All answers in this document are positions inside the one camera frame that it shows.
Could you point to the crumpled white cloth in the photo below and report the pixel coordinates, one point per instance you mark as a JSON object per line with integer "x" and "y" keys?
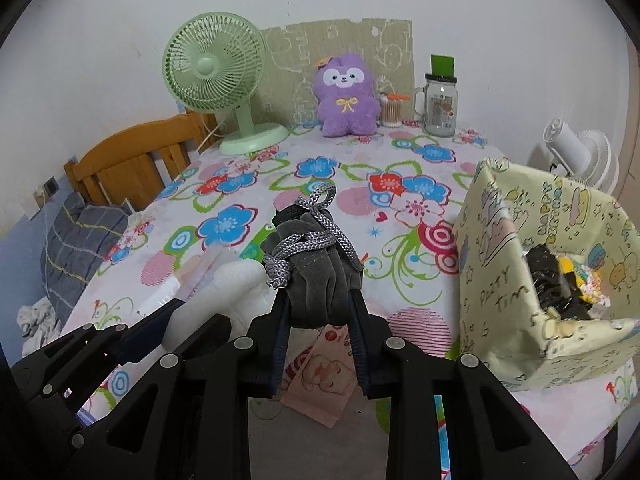
{"x": 39, "y": 325}

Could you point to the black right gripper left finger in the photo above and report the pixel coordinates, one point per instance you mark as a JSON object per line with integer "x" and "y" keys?
{"x": 250, "y": 384}

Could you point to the floral tablecloth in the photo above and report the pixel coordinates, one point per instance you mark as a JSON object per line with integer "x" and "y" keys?
{"x": 398, "y": 193}

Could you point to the wooden chair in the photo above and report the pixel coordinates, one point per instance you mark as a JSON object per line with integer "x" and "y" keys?
{"x": 122, "y": 168}

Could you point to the grey drawstring pouch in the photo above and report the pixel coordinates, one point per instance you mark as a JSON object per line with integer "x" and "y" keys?
{"x": 312, "y": 260}

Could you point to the white soft object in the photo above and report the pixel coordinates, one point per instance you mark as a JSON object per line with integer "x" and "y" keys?
{"x": 238, "y": 291}

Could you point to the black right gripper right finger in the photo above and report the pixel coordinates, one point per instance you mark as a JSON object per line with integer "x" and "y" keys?
{"x": 454, "y": 407}

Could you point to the pink wet wipes pack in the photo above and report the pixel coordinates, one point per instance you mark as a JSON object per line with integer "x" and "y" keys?
{"x": 324, "y": 379}

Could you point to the grey striped pillow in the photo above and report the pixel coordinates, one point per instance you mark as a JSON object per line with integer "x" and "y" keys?
{"x": 77, "y": 243}

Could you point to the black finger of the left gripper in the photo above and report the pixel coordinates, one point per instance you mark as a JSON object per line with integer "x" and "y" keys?
{"x": 48, "y": 388}

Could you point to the purple plush toy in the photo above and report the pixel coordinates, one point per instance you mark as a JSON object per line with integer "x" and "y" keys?
{"x": 344, "y": 88}

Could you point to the toothpick holder orange lid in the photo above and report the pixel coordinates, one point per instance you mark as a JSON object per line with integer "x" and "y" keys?
{"x": 391, "y": 109}

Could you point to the glass jar with green lid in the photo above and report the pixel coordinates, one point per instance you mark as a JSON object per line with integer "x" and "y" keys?
{"x": 436, "y": 103}

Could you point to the green desk fan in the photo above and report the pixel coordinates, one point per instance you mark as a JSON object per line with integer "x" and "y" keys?
{"x": 215, "y": 62}

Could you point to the beige cartoon wall board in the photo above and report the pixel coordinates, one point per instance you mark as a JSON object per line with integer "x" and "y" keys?
{"x": 293, "y": 52}

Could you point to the white standing fan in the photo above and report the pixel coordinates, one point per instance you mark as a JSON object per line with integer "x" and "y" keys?
{"x": 586, "y": 156}

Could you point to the yellow cartoon fabric storage box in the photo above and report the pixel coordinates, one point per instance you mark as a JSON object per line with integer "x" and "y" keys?
{"x": 510, "y": 209}

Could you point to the yellow item in box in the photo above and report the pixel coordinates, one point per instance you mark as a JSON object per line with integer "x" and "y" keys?
{"x": 569, "y": 288}

